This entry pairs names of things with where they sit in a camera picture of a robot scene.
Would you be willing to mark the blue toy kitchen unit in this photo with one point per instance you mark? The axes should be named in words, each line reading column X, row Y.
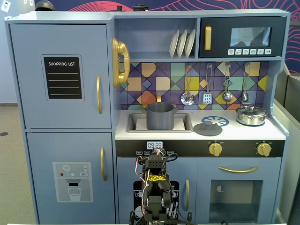
column 152, row 35

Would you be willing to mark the black floor disc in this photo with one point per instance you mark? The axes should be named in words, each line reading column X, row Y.
column 4, row 133

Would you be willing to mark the blue dishwasher door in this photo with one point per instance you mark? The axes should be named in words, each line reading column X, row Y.
column 126, row 168

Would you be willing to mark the gold faucet knob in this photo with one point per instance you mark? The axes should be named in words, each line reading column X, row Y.
column 175, row 106
column 143, row 108

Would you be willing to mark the blue fridge door with chalkboard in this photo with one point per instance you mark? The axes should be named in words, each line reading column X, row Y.
column 30, row 76

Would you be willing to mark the dark microwave door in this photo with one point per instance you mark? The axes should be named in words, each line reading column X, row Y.
column 220, row 37

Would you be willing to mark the dark helmet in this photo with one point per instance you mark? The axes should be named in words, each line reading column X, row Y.
column 44, row 5

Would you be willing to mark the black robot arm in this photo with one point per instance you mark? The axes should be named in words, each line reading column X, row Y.
column 155, row 199

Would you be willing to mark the paper with face drawing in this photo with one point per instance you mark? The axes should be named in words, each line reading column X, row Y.
column 5, row 5

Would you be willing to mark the gold toy telephone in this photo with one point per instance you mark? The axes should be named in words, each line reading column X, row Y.
column 120, row 63

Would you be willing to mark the steel ladle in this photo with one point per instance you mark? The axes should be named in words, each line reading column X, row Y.
column 227, row 96

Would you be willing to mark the steel small whisk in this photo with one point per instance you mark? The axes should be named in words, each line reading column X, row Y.
column 245, row 96

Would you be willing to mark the gray sink basin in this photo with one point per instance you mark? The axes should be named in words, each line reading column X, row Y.
column 187, row 123

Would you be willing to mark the steel slotted spatula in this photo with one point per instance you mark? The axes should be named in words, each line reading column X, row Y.
column 207, row 98

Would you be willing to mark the gold faucet spout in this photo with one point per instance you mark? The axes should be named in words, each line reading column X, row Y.
column 159, row 97

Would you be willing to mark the white plate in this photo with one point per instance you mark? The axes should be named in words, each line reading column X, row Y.
column 189, row 42
column 181, row 43
column 174, row 43

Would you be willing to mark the blue freezer door with dispenser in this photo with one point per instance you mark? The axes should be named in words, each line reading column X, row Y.
column 42, row 150

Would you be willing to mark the steel slotted skimmer spoon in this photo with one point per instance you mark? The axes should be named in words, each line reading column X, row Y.
column 187, row 98

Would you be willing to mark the grey toy sink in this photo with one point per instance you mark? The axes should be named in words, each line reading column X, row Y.
column 160, row 116

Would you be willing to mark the blue oven door with window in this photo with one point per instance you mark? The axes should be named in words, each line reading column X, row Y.
column 204, row 189

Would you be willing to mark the shiny steel pot with lid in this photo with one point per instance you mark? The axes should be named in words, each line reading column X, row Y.
column 251, row 115

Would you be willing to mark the gray round lid with knob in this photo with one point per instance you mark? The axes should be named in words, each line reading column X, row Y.
column 207, row 129

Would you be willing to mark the gold stove knob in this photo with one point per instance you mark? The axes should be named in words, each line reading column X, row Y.
column 264, row 149
column 215, row 149

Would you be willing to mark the gray partition cabinet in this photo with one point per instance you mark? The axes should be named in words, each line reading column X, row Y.
column 293, row 93

